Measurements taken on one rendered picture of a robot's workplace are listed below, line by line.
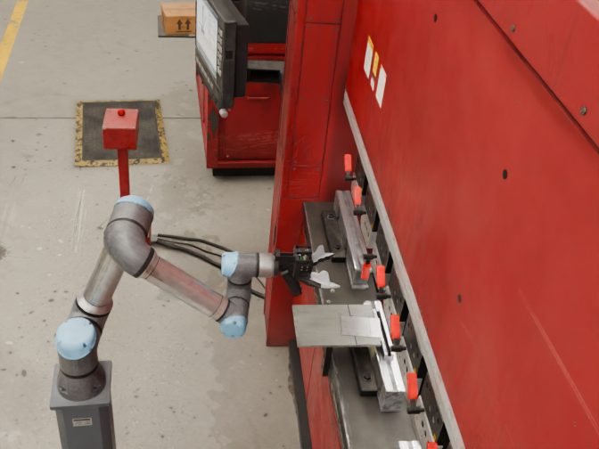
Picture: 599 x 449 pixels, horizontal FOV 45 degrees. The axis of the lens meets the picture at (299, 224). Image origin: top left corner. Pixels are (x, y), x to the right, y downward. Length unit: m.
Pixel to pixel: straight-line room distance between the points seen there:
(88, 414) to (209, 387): 1.08
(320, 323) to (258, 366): 1.24
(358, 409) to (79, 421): 0.88
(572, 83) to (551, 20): 0.13
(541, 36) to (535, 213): 0.28
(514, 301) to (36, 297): 2.99
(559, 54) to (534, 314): 0.41
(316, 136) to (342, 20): 0.48
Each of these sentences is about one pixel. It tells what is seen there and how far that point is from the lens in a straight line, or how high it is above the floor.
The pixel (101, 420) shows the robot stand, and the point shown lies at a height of 0.68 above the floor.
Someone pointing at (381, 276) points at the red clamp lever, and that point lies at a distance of 2.08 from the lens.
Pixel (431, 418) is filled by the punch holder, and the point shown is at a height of 1.28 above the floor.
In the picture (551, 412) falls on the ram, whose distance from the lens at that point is 1.23.
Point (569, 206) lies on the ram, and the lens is 1.15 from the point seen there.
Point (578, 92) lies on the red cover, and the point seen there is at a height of 2.20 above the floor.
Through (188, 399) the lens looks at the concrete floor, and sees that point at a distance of 3.40.
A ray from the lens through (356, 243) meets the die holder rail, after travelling 2.73.
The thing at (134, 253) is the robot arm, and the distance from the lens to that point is 2.02.
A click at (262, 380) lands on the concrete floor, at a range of 3.48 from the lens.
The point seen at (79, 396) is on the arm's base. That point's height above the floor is 0.80.
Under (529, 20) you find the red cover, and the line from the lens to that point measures 1.28.
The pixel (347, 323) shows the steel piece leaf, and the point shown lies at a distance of 2.35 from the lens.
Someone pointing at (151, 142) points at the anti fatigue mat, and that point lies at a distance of 5.10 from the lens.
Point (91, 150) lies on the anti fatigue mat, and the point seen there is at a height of 0.02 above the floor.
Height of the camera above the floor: 2.63
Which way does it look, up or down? 37 degrees down
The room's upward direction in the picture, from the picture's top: 7 degrees clockwise
